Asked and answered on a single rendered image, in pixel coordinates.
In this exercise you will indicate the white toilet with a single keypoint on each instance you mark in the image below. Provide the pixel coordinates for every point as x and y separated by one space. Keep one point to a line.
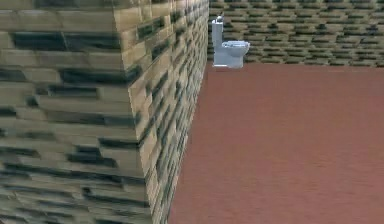
230 53

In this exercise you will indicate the small grey object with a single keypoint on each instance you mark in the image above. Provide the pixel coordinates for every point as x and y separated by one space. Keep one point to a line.
219 18

